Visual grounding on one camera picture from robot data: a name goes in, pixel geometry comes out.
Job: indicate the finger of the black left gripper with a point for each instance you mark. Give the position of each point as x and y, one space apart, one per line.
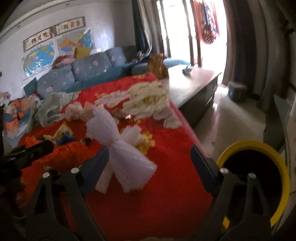
22 157

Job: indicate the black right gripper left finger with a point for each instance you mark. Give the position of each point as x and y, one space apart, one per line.
46 213

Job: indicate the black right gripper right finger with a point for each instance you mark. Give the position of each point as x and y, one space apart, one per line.
238 210

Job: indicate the white foam net sleeve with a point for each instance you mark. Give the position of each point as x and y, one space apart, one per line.
131 168

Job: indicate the yellow rimmed trash bin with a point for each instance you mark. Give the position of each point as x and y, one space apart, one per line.
246 156

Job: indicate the colourful patterned quilt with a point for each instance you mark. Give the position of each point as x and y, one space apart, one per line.
15 111

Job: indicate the blue crumpled wrapper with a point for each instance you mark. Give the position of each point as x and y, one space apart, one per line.
65 139

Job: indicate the grey green cloth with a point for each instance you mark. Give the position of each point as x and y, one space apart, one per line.
47 112

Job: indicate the red floral blanket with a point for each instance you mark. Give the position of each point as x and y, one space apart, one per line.
173 204

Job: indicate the white plastic bag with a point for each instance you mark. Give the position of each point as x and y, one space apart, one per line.
76 111

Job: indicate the blue fabric sofa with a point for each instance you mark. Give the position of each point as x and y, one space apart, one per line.
99 68

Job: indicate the world map poster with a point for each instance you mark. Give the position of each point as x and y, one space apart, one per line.
38 59

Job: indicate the pink red cushion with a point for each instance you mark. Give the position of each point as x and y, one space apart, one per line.
63 61

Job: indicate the framed scroll picture left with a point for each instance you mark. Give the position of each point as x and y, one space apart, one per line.
37 38

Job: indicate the framed scroll picture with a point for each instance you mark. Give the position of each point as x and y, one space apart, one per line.
69 25
37 38

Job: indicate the small dark storage stool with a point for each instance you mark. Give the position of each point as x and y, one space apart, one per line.
237 91

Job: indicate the yellow cushion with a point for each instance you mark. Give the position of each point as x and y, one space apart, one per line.
82 52

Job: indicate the china map poster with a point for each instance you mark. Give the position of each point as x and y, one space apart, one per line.
70 41

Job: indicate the framed scroll picture right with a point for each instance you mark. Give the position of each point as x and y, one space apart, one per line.
69 25

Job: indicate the small object on table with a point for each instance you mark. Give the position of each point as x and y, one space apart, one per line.
187 71

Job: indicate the brown paper bag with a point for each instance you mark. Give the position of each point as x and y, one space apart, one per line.
157 66

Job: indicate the dark blue curtain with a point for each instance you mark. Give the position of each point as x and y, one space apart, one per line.
142 31

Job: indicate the hanging red patterned clothes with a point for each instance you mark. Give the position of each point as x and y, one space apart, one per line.
206 20

